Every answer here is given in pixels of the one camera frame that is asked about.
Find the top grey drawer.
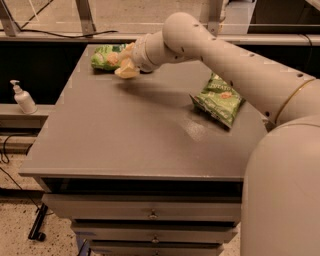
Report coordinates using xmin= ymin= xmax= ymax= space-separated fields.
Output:
xmin=42 ymin=194 xmax=241 ymax=223

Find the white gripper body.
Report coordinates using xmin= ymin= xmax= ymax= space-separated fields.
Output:
xmin=131 ymin=34 xmax=154 ymax=73

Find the green rice chip bag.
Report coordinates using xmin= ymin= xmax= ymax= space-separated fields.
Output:
xmin=91 ymin=44 xmax=126 ymax=71

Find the green potato chip bag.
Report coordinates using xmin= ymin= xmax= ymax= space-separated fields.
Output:
xmin=191 ymin=73 xmax=244 ymax=128

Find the grey drawer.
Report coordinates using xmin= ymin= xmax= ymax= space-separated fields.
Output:
xmin=42 ymin=194 xmax=241 ymax=223
xmin=72 ymin=222 xmax=238 ymax=244
xmin=90 ymin=242 xmax=224 ymax=256

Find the white pump dispenser bottle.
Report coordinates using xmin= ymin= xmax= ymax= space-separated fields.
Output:
xmin=10 ymin=80 xmax=37 ymax=114

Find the black metal floor foot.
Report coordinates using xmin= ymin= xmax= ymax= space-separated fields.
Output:
xmin=28 ymin=204 xmax=48 ymax=242

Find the black cable on ledge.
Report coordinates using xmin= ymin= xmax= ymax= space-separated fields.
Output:
xmin=0 ymin=28 xmax=119 ymax=39

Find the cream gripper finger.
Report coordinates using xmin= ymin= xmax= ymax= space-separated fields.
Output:
xmin=119 ymin=42 xmax=135 ymax=59
xmin=115 ymin=59 xmax=140 ymax=79

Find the orange fruit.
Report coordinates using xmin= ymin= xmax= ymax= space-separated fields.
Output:
xmin=120 ymin=58 xmax=130 ymax=67

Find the middle grey drawer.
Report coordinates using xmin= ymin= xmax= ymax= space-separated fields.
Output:
xmin=72 ymin=222 xmax=238 ymax=244

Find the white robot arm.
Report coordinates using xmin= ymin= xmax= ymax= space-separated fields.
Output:
xmin=119 ymin=12 xmax=320 ymax=256

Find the grey drawer cabinet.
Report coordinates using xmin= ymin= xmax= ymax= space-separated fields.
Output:
xmin=18 ymin=43 xmax=269 ymax=256

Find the bottom grey drawer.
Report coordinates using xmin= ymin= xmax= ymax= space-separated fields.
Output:
xmin=90 ymin=242 xmax=224 ymax=256

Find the grey metal railing frame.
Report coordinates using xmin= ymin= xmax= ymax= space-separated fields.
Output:
xmin=0 ymin=0 xmax=320 ymax=46

